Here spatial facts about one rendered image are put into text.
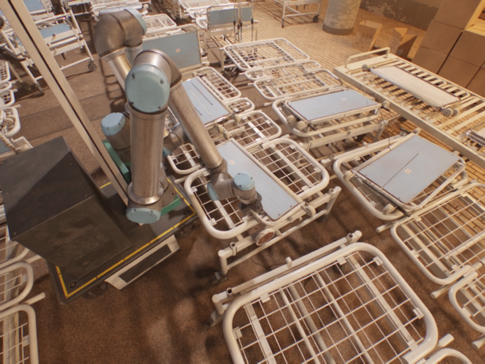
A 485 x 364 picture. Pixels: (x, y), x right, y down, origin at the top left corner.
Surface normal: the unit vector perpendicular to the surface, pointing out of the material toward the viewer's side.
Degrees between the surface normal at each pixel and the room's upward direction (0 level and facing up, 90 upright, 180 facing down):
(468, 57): 90
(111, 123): 5
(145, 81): 83
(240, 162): 1
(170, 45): 90
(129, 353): 0
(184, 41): 90
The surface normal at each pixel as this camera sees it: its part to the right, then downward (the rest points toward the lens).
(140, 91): 0.16, 0.68
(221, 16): 0.36, 0.72
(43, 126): 0.00, -0.64
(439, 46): -0.77, 0.49
